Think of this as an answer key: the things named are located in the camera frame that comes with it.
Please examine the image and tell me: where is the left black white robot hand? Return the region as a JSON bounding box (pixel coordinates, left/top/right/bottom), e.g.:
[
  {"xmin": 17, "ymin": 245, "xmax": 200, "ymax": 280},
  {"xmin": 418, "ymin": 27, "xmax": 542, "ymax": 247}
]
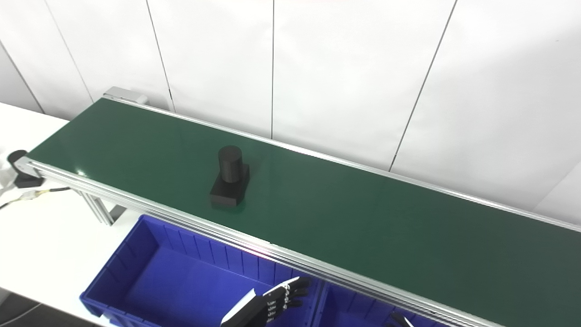
[{"xmin": 221, "ymin": 277, "xmax": 312, "ymax": 327}]

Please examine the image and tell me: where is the black cylinder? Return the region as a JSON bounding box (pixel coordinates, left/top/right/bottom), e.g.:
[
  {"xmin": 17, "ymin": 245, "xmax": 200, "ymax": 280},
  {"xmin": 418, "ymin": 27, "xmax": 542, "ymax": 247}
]
[{"xmin": 209, "ymin": 145, "xmax": 251, "ymax": 209}]

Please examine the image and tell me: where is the blue plastic bin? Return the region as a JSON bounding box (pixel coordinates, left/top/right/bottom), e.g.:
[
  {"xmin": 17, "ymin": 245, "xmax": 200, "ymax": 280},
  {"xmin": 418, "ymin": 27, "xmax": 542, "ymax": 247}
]
[
  {"xmin": 313, "ymin": 282, "xmax": 454, "ymax": 327},
  {"xmin": 80, "ymin": 215, "xmax": 324, "ymax": 327}
]

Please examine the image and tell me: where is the green conveyor belt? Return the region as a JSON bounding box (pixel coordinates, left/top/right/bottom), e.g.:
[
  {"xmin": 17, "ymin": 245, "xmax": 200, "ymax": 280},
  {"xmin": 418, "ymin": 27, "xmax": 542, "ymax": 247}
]
[
  {"xmin": 27, "ymin": 98, "xmax": 581, "ymax": 327},
  {"xmin": 18, "ymin": 93, "xmax": 581, "ymax": 327}
]

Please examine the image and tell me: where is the aluminium conveyor leg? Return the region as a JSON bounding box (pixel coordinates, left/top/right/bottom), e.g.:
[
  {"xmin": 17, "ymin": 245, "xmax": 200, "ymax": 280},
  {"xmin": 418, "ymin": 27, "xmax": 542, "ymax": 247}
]
[{"xmin": 79, "ymin": 191, "xmax": 128, "ymax": 226}]

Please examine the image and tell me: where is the grey conveyor motor housing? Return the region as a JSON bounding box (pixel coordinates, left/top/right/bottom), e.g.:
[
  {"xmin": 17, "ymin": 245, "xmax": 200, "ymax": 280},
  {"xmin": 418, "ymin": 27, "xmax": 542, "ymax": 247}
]
[{"xmin": 103, "ymin": 86, "xmax": 149, "ymax": 106}]

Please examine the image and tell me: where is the black conveyor end fitting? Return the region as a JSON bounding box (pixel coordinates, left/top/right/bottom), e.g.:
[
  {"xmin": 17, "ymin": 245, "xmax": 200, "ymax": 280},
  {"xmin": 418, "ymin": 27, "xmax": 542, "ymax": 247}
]
[{"xmin": 8, "ymin": 150, "xmax": 45, "ymax": 188}]

